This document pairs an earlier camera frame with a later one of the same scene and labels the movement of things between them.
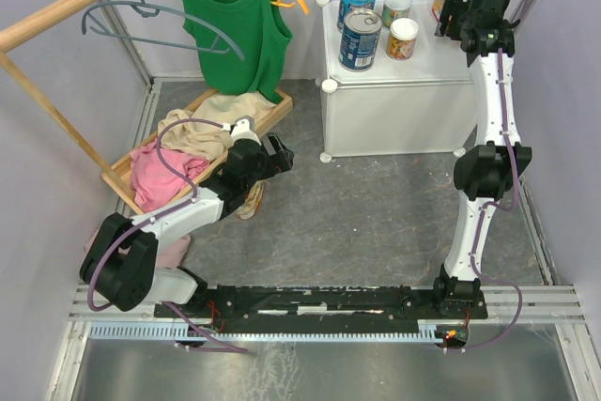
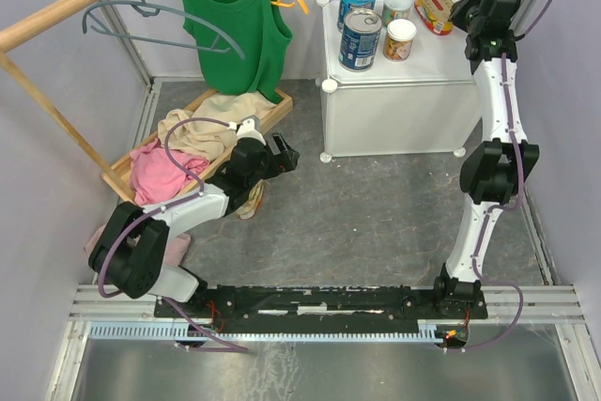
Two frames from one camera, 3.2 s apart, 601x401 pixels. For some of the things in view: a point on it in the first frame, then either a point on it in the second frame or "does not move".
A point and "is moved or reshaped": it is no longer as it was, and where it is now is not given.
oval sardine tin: [438, 4] is moved or reshaped
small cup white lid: [402, 38] does not move
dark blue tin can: [360, 39] does not move
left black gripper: [279, 161] does not move
